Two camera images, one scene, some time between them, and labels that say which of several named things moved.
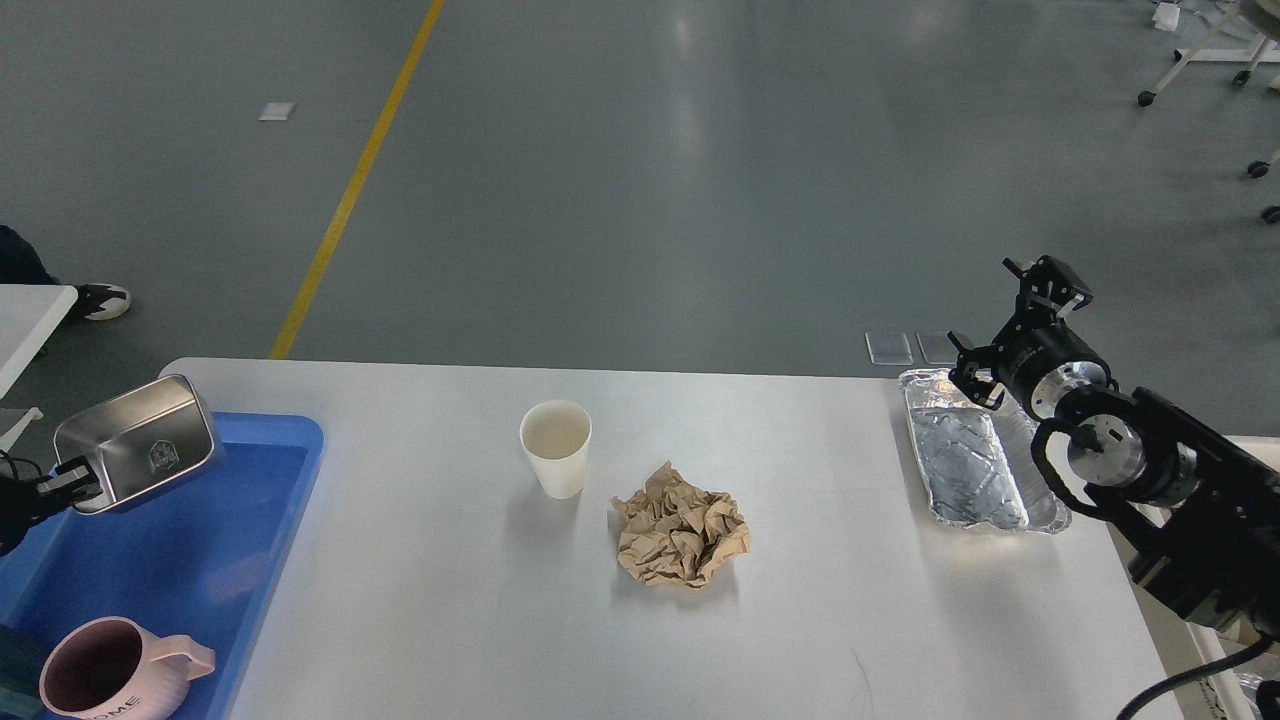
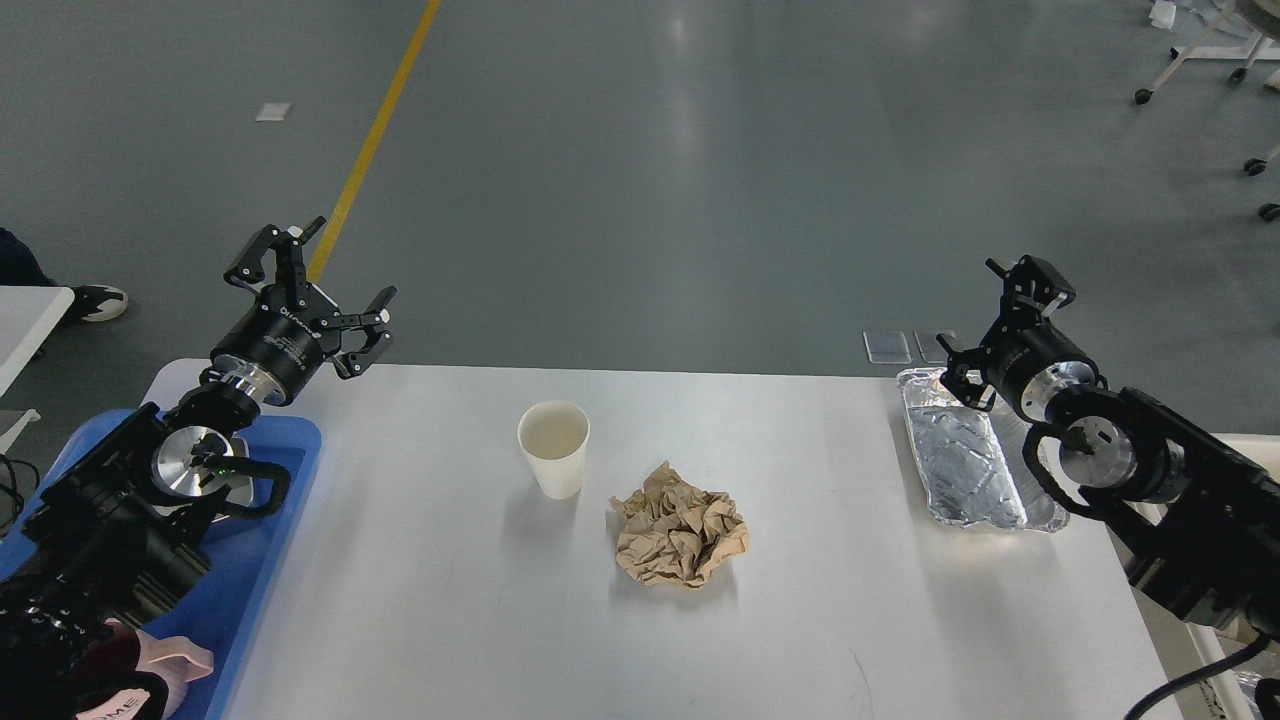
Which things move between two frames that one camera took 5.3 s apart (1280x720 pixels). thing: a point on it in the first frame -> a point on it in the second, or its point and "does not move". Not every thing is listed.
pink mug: (112, 668) does not move
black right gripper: (1038, 354) does not move
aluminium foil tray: (979, 463) does not move
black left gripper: (23, 506) -> (275, 352)
